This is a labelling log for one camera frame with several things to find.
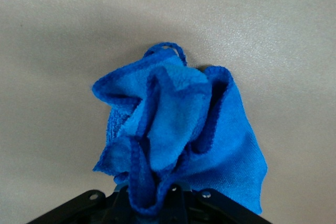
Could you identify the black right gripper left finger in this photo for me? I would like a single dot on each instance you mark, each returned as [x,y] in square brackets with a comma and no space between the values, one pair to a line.
[86,208]

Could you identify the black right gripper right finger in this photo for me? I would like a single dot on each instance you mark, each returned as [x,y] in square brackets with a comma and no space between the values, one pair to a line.
[204,208]

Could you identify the blue cloth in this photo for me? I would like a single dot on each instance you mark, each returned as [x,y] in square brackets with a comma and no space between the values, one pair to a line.
[178,129]

